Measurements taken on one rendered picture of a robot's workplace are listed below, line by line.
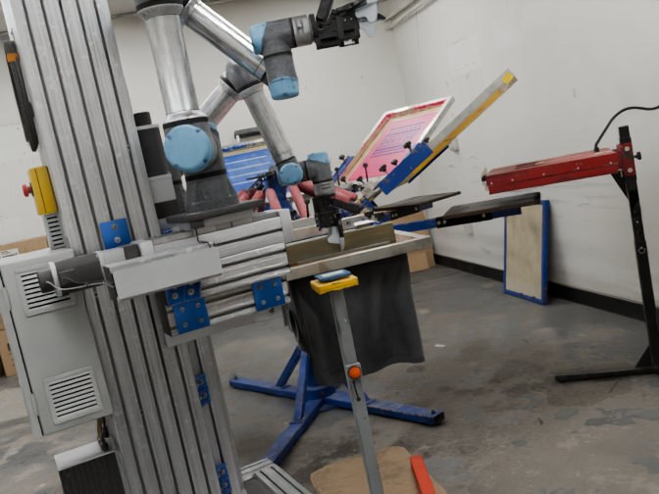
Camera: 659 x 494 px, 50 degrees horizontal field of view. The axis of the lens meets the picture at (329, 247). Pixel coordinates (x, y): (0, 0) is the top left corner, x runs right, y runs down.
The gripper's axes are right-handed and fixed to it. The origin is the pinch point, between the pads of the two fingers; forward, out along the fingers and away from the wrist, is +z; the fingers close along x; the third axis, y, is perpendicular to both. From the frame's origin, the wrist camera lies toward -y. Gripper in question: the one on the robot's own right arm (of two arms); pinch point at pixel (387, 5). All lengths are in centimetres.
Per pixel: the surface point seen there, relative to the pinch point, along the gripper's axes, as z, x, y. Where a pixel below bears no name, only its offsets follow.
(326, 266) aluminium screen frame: -29, -64, 62
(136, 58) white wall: -177, -489, -161
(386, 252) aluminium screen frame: -8, -68, 62
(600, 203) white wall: 143, -264, 60
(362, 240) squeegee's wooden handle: -15, -80, 56
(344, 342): -28, -47, 87
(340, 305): -27, -46, 75
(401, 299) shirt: -5, -81, 80
